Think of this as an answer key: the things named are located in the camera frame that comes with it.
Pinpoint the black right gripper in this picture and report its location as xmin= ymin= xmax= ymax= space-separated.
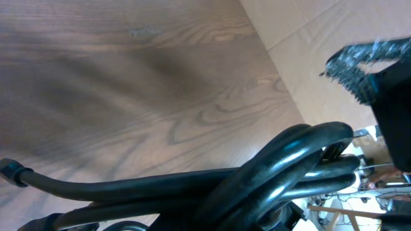
xmin=322 ymin=37 xmax=410 ymax=172

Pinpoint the black cable bundle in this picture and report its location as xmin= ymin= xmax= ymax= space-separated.
xmin=0 ymin=121 xmax=361 ymax=231

